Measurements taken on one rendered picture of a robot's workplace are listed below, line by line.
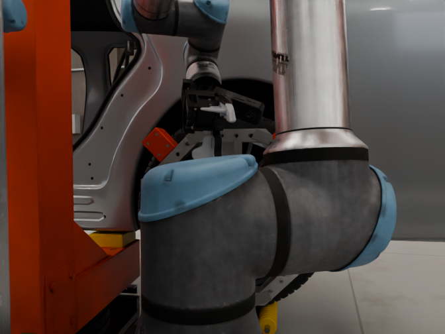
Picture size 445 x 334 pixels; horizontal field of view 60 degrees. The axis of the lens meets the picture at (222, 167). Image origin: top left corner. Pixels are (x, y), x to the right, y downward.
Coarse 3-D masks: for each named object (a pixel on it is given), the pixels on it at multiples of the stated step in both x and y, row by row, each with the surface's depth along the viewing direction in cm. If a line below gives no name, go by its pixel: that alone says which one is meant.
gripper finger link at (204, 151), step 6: (204, 138) 79; (210, 138) 79; (216, 138) 78; (204, 144) 79; (210, 144) 79; (216, 144) 78; (198, 150) 78; (204, 150) 78; (210, 150) 79; (216, 150) 78; (192, 156) 78; (198, 156) 78; (204, 156) 78; (210, 156) 78
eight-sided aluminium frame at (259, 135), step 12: (204, 132) 118; (228, 132) 117; (240, 132) 117; (252, 132) 116; (264, 132) 115; (180, 144) 120; (192, 144) 119; (264, 144) 116; (168, 156) 120; (180, 156) 120; (276, 276) 117; (288, 276) 116; (264, 288) 118; (276, 288) 117; (264, 300) 118
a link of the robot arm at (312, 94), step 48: (288, 0) 42; (336, 0) 41; (288, 48) 42; (336, 48) 41; (288, 96) 41; (336, 96) 40; (288, 144) 40; (336, 144) 38; (288, 192) 37; (336, 192) 38; (384, 192) 40; (336, 240) 38; (384, 240) 40
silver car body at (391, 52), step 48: (96, 0) 249; (240, 0) 137; (384, 0) 130; (432, 0) 128; (96, 48) 317; (144, 48) 147; (240, 48) 138; (384, 48) 130; (432, 48) 128; (96, 96) 330; (144, 96) 146; (384, 96) 131; (432, 96) 129; (96, 144) 150; (384, 144) 132; (432, 144) 130; (96, 192) 148; (432, 192) 130; (432, 240) 131
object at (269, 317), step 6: (264, 306) 128; (270, 306) 128; (276, 306) 132; (264, 312) 123; (270, 312) 124; (276, 312) 127; (264, 318) 119; (270, 318) 119; (276, 318) 123; (264, 324) 119; (270, 324) 119; (276, 324) 119; (264, 330) 117; (270, 330) 119
